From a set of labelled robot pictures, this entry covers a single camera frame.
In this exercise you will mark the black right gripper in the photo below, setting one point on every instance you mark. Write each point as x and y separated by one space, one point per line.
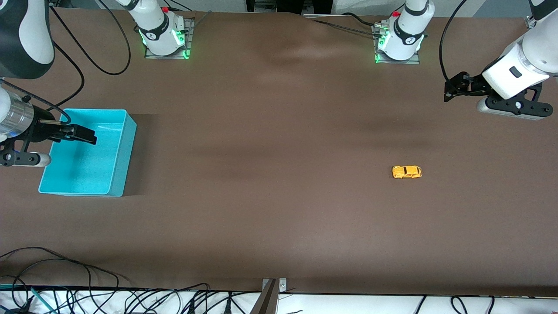
43 126

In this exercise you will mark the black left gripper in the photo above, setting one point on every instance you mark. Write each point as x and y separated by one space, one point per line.
474 84

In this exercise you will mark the yellow beetle toy car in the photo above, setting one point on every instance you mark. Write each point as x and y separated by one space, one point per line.
407 172

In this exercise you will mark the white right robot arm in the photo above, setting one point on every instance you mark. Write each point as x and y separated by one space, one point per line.
26 35

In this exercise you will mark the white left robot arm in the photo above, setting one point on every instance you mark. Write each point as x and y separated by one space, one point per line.
510 74

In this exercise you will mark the turquoise plastic bin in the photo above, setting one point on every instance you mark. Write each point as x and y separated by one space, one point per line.
87 174

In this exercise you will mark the metal table clamp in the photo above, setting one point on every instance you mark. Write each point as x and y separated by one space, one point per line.
529 22

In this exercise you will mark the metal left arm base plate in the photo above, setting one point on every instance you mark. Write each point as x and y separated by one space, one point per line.
409 62

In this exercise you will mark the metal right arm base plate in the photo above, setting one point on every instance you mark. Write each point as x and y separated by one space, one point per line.
190 43

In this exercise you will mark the dark metal post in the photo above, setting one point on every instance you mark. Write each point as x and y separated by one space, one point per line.
266 301

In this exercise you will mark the silver metal bracket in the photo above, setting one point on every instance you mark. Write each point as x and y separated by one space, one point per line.
282 284

